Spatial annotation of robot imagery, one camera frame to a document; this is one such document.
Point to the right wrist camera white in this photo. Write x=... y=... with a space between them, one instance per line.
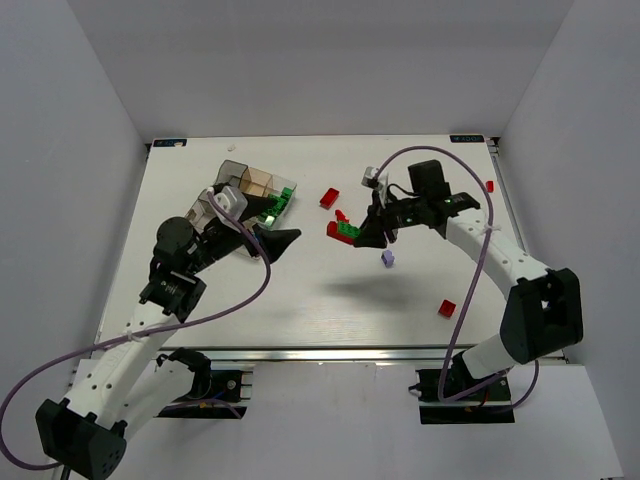
x=377 y=182

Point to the green sloped lego brick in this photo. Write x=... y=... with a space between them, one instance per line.
x=287 y=194

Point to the clear plastic container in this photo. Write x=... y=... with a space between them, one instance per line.
x=276 y=188
x=249 y=249

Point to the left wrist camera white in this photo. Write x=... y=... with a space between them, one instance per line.
x=228 y=203

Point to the red square lego brick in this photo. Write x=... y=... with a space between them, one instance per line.
x=447 y=309

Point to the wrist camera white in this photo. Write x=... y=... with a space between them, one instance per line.
x=377 y=182
x=228 y=203

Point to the green 2x4 lego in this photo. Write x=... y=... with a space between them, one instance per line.
x=278 y=206
x=347 y=230

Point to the smoky grey plastic container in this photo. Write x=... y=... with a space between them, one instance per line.
x=201 y=213

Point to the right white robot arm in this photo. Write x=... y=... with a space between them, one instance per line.
x=543 y=312

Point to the right blue corner label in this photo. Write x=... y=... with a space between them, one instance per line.
x=466 y=138

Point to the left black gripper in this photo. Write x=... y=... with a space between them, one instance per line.
x=251 y=228

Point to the left blue corner label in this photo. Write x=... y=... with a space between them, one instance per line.
x=169 y=143

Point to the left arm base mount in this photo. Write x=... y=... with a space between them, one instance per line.
x=216 y=394

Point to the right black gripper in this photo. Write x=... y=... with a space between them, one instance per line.
x=386 y=220

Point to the red 2x4 lego brick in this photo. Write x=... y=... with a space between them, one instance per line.
x=329 y=198

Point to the red round lego piece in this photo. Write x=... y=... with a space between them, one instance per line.
x=341 y=216

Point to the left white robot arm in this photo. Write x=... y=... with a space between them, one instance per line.
x=88 y=430

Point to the blue corner label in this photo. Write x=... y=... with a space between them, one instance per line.
x=169 y=143
x=466 y=138

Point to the purple lego brick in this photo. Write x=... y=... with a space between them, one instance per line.
x=387 y=258

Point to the amber plastic container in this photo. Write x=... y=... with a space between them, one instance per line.
x=256 y=182

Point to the clear plastic container upper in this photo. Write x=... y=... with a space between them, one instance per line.
x=276 y=188

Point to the clear plastic container lower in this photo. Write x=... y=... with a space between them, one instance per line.
x=249 y=249

